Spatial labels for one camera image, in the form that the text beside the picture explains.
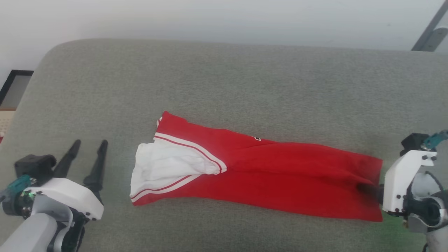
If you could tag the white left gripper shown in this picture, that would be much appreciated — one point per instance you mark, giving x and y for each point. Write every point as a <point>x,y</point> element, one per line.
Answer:
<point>70,194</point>

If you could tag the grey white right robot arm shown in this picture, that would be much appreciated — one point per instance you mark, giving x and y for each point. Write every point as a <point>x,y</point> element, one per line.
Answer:
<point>428,210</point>

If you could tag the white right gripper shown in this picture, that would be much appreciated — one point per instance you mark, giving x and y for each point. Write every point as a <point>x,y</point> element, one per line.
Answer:
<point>397,182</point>

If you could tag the grey fabric sofa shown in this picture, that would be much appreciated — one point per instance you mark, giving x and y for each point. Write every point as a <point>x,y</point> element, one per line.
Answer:
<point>224,87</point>

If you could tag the black framed panel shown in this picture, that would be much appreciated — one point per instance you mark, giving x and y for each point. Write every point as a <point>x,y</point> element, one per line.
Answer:
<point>15,89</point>

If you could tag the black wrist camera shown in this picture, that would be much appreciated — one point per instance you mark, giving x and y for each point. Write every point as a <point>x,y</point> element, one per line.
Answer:
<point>413,141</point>
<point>33,166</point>

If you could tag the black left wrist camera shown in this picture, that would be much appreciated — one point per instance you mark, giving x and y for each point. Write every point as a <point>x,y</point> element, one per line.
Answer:
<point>33,166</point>

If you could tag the red shirt with white sleeves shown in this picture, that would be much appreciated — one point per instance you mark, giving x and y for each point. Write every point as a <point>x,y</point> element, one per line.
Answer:
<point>280,182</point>

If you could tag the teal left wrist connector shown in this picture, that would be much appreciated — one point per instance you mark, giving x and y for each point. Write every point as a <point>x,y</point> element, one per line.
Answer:
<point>17,185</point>

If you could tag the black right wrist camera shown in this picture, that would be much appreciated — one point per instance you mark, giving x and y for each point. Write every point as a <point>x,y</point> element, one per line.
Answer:
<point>413,141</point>

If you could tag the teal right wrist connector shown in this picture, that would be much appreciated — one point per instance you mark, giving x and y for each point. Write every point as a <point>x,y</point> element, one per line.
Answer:
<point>434,139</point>

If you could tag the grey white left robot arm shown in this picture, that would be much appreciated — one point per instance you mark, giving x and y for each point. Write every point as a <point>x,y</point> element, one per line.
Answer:
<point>31,231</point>

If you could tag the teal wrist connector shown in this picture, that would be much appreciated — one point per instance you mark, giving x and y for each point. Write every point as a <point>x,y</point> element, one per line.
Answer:
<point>434,139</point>
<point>17,185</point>

